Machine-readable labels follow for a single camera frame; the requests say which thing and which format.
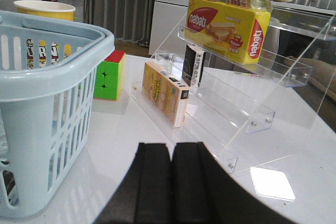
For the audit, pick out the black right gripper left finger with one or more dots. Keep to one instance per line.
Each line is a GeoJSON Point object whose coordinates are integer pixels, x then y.
{"type": "Point", "coordinates": [144, 195]}

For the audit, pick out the light blue plastic basket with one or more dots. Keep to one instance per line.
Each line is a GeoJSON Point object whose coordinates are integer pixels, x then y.
{"type": "Point", "coordinates": [45, 112]}

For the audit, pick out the beige cartoon box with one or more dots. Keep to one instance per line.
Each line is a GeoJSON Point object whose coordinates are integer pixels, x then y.
{"type": "Point", "coordinates": [168, 94]}

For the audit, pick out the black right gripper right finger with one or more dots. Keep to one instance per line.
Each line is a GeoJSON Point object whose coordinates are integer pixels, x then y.
{"type": "Point", "coordinates": [204, 193]}

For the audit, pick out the black white tissue pack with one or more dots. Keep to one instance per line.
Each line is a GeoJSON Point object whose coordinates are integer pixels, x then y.
{"type": "Point", "coordinates": [193, 65]}

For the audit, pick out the yellow nabati wafer box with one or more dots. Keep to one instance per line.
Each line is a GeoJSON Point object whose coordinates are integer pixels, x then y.
{"type": "Point", "coordinates": [234, 32]}

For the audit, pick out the colourful rubik cube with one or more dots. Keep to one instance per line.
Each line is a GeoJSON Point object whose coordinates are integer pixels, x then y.
{"type": "Point", "coordinates": [110, 76]}

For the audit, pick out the white cabinet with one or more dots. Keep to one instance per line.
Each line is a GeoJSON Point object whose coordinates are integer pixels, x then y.
{"type": "Point", "coordinates": [173, 11]}

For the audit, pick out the clear acrylic right shelf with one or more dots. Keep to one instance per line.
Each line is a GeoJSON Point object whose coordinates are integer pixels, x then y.
{"type": "Point", "coordinates": [281, 107]}

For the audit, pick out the yellow popcorn cup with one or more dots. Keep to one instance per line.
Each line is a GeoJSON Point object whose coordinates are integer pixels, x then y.
{"type": "Point", "coordinates": [45, 16]}

